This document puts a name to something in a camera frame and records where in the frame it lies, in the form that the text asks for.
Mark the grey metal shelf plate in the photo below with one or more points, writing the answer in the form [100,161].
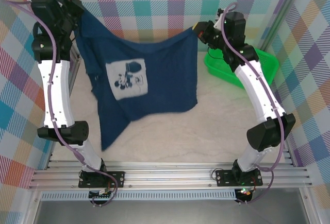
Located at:
[167,212]

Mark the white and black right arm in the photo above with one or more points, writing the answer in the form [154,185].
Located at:
[254,92]

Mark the dark blue printed t-shirt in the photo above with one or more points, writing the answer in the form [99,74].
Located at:
[167,74]

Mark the small black electronics board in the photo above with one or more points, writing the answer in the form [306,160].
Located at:
[245,194]
[99,194]

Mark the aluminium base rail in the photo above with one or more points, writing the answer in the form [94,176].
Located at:
[167,173]

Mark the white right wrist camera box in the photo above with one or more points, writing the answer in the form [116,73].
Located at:
[219,21]

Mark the green plastic basket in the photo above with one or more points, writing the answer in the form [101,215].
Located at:
[268,64]

